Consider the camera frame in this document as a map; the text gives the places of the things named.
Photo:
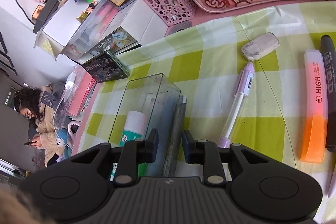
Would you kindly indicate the clear plastic drawer box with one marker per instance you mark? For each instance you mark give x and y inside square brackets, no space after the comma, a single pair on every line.
[91,30]

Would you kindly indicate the white rabbit drawer unit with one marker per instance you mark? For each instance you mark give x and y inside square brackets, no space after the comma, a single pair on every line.
[135,25]

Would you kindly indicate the dirty white eraser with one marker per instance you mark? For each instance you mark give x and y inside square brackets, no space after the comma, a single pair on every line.
[260,47]

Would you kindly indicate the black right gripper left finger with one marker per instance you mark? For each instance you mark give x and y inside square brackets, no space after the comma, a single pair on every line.
[131,155]

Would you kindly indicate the woman in beige jacket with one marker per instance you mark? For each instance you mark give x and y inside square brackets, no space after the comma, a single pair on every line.
[28,102]

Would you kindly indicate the green checked tablecloth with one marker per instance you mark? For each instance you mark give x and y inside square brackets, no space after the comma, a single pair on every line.
[204,62]

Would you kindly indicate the purple clear mechanical pen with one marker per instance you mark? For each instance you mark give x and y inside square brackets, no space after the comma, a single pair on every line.
[242,90]

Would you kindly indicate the smartphone playing video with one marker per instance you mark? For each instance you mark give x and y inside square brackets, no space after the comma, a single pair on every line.
[106,67]

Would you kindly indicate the clear plastic organizer box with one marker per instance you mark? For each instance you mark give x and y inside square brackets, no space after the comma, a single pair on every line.
[142,95]

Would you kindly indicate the black marker pen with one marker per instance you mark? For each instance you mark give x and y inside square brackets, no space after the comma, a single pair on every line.
[328,52]

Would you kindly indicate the black flat box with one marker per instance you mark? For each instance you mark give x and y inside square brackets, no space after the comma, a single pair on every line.
[47,11]

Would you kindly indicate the white storage box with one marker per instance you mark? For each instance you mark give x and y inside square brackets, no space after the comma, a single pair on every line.
[56,33]

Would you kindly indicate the green white glue stick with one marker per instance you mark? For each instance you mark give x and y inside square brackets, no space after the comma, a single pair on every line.
[133,128]

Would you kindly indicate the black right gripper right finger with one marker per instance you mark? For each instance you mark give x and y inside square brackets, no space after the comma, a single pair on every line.
[207,154]

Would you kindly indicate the pink red book stack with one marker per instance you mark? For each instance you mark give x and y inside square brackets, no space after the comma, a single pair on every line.
[76,96]

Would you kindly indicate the pink orange highlighter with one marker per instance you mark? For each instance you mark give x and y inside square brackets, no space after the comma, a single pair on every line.
[315,130]

